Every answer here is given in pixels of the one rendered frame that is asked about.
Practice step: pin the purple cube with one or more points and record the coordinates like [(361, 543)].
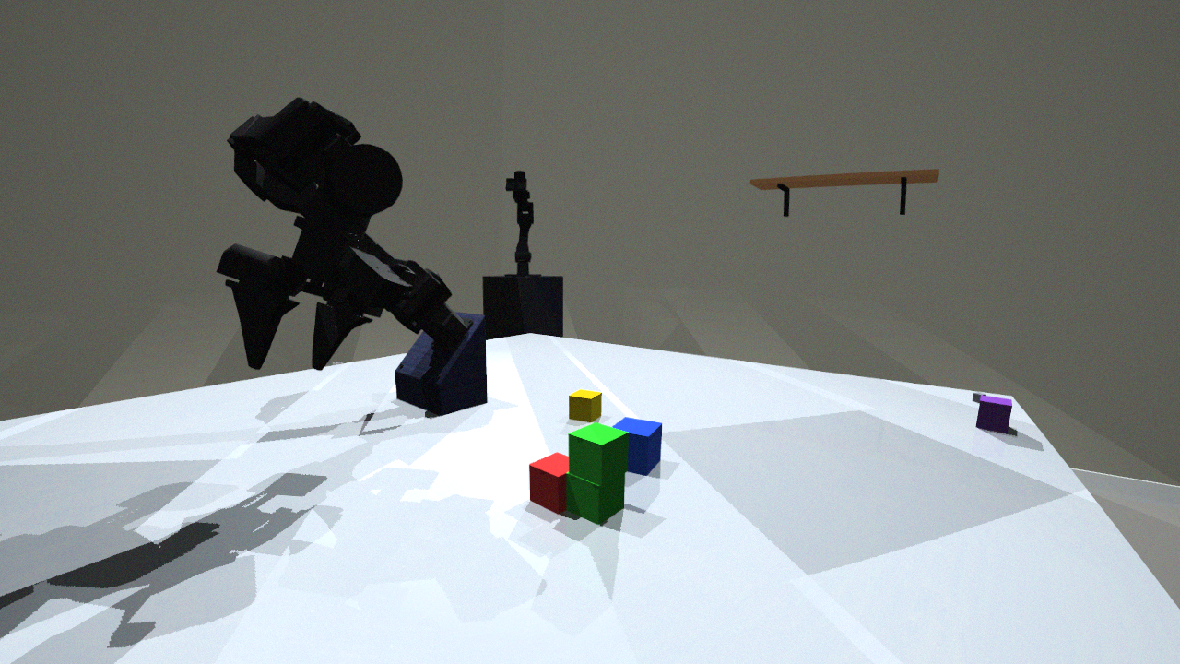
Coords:
[(994, 413)]

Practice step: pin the green block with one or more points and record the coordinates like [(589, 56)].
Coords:
[(593, 502), (598, 453)]

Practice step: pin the red block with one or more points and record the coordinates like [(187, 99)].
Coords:
[(547, 481)]

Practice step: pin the yellow block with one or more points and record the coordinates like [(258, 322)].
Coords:
[(585, 405)]

